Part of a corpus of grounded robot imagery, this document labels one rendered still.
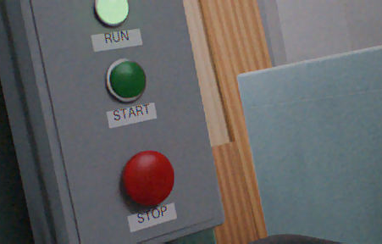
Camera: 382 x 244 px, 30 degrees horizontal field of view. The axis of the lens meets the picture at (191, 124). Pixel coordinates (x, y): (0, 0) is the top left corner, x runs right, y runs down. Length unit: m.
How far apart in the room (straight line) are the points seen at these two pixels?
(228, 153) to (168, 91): 1.71
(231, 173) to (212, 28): 0.46
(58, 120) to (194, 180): 0.09
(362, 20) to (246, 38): 0.65
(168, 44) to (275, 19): 2.22
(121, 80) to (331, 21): 2.44
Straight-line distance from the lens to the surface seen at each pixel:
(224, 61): 2.22
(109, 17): 0.38
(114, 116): 0.38
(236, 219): 2.11
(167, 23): 0.41
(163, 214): 0.40
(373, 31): 2.78
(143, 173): 0.38
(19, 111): 0.40
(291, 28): 2.64
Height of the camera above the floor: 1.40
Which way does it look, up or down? 3 degrees down
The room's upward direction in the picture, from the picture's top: 11 degrees counter-clockwise
